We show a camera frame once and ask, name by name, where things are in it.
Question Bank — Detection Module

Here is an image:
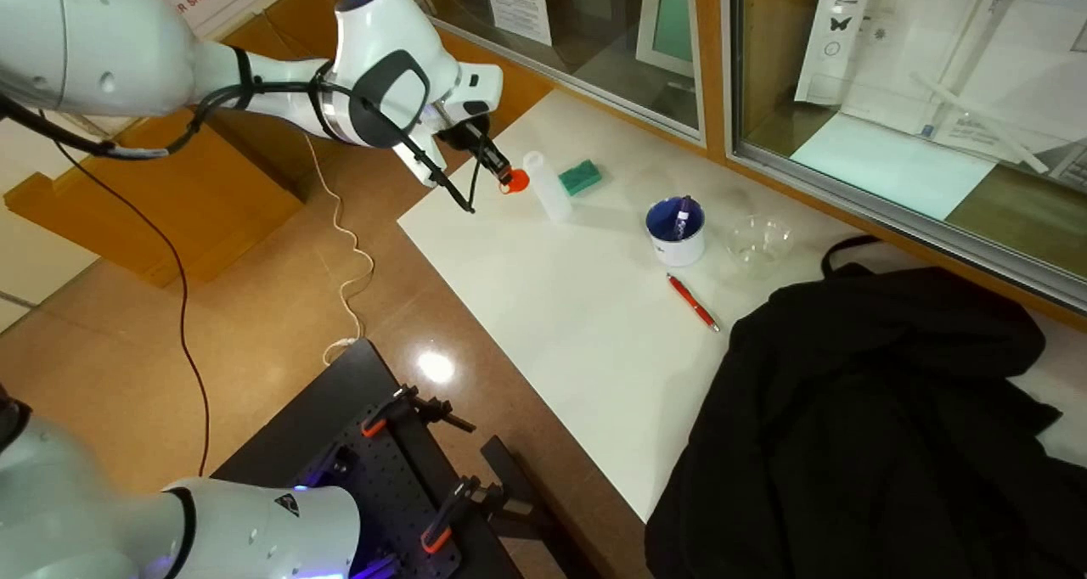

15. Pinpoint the red pen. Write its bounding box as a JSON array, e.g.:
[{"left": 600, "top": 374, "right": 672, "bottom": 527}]
[{"left": 665, "top": 273, "right": 722, "bottom": 334}]

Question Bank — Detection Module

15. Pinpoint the black and orange clamp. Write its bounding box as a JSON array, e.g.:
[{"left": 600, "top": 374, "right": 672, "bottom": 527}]
[
  {"left": 420, "top": 475, "right": 512, "bottom": 556},
  {"left": 360, "top": 383, "right": 478, "bottom": 440}
]

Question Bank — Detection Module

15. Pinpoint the white cable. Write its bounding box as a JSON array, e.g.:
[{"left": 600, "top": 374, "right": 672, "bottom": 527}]
[{"left": 303, "top": 132, "right": 376, "bottom": 368}]

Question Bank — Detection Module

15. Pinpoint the white poster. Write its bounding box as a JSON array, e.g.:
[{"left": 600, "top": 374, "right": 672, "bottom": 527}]
[{"left": 793, "top": 0, "right": 1087, "bottom": 183}]

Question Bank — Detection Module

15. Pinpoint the white paper notice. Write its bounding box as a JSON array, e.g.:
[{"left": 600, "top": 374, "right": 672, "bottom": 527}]
[{"left": 481, "top": 0, "right": 555, "bottom": 48}]

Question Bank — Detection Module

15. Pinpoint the black jacket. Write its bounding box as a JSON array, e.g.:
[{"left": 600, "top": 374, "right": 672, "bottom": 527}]
[{"left": 643, "top": 234, "right": 1087, "bottom": 579}]

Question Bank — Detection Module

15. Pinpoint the dark red cable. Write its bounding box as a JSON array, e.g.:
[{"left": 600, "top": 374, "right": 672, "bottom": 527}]
[{"left": 37, "top": 110, "right": 212, "bottom": 478}]

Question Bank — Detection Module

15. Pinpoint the translucent squeeze bottle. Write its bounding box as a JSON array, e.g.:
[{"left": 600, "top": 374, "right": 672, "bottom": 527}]
[{"left": 521, "top": 149, "right": 575, "bottom": 224}]

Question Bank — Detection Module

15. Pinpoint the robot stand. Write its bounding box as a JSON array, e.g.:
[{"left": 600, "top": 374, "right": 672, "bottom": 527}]
[{"left": 211, "top": 338, "right": 600, "bottom": 579}]

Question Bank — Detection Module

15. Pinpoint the window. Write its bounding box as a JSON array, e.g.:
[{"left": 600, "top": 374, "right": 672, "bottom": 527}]
[
  {"left": 729, "top": 0, "right": 1087, "bottom": 315},
  {"left": 399, "top": 0, "right": 707, "bottom": 149}
]

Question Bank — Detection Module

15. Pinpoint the clear plastic bowl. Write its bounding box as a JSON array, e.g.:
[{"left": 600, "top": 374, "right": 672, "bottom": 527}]
[{"left": 724, "top": 213, "right": 797, "bottom": 272}]

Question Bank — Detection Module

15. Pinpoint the wooden step block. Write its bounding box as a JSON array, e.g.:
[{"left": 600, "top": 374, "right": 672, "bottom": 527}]
[{"left": 3, "top": 0, "right": 341, "bottom": 290}]

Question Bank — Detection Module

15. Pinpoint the blue and white mug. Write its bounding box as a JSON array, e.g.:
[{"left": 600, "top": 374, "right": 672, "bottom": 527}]
[{"left": 645, "top": 195, "right": 707, "bottom": 268}]

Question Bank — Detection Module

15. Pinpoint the green sponge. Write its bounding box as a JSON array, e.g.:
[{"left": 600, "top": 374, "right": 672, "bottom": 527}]
[{"left": 557, "top": 160, "right": 603, "bottom": 197}]

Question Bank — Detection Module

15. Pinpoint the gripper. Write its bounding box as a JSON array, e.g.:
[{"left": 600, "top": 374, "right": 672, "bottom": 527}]
[{"left": 436, "top": 115, "right": 514, "bottom": 193}]

